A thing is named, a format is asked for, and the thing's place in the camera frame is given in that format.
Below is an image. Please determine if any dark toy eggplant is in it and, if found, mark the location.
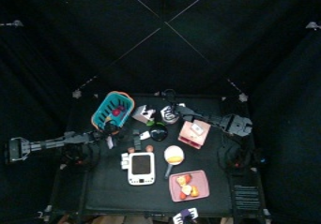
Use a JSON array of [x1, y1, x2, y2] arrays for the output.
[[148, 124, 169, 142]]

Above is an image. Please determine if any teal basket with orange rim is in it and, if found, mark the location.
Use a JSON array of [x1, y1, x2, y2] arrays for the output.
[[89, 90, 136, 132]]

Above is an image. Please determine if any red toy vegetable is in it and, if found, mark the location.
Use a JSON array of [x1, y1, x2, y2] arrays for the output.
[[109, 105, 127, 117]]

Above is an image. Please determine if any pink tray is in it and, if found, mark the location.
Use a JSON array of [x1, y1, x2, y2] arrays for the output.
[[168, 170, 211, 203]]

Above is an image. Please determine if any black cable loop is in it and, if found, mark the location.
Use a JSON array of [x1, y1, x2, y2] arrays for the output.
[[161, 88, 177, 103]]

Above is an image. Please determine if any toy pan with fried egg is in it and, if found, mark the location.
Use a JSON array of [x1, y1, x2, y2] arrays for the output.
[[163, 144, 185, 179]]

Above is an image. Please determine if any thin crossing cord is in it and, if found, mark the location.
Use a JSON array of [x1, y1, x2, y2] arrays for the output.
[[76, 0, 221, 93], [116, 0, 246, 96]]

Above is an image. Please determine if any pink toy box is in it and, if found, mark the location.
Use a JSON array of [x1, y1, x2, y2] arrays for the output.
[[176, 119, 211, 150]]

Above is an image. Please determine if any white cube with black marks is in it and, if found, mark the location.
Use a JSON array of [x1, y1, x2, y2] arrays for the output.
[[131, 104, 156, 125]]

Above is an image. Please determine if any purple and white toy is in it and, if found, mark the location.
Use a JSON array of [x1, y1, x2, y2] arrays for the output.
[[171, 207, 200, 224]]

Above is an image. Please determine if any yellow starfruit slice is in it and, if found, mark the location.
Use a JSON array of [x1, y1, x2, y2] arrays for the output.
[[175, 174, 188, 187]]

